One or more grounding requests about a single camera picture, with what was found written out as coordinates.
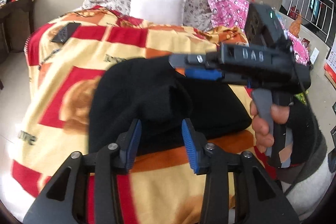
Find black smartphone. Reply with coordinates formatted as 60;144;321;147
51;22;81;44

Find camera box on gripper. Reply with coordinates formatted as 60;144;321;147
244;2;286;48

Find metal stair railing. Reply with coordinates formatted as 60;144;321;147
286;0;335;44

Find pink penguin blanket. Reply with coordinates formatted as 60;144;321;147
205;0;312;66

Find right hand black glove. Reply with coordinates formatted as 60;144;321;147
249;100;322;164

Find white square pillow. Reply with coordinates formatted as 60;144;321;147
129;0;186;26

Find black pants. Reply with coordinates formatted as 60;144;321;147
88;56;252;155

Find white fleece sleeve forearm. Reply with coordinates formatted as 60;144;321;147
276;139;335;221

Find red orange checked blanket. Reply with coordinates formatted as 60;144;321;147
10;4;279;224

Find black cable on blanket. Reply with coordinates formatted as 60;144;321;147
37;48;62;70

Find dark wooden desk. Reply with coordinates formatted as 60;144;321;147
1;0;34;63

